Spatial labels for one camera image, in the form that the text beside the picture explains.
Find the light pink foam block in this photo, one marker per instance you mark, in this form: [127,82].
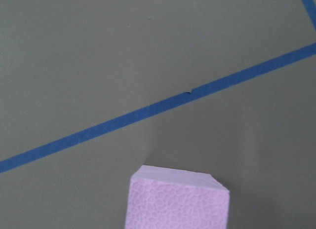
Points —
[165,198]

